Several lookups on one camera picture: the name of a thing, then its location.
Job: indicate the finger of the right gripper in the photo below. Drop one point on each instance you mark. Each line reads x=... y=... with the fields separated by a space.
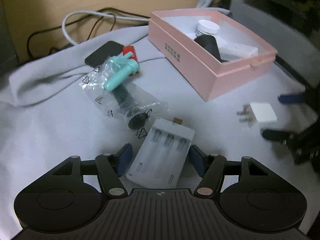
x=279 y=136
x=291 y=98

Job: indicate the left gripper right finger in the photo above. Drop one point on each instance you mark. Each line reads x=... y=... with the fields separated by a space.
x=248 y=194

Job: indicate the red box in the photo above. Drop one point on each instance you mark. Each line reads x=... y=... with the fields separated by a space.
x=130 y=65

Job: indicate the grey cloth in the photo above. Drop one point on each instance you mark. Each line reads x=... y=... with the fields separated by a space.
x=46 y=117

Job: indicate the white jar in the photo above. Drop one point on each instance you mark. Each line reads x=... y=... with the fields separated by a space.
x=206 y=27

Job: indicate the black square pad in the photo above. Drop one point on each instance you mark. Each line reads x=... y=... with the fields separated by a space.
x=99 y=56

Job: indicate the black object in box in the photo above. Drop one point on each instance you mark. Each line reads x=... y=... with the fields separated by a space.
x=209 y=43

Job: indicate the clear plastic bag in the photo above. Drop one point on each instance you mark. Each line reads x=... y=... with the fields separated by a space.
x=135 y=107

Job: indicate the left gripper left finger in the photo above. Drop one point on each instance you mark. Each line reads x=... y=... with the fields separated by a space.
x=73 y=193

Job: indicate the white battery case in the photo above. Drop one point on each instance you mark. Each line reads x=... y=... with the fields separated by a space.
x=160 y=160

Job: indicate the white power adapter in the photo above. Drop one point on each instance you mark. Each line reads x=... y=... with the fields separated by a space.
x=257 y=114

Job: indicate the pink cardboard box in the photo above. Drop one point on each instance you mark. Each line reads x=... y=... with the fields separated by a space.
x=173 y=33

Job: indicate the teal plastic tool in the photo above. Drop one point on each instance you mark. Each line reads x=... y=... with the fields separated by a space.
x=118 y=69

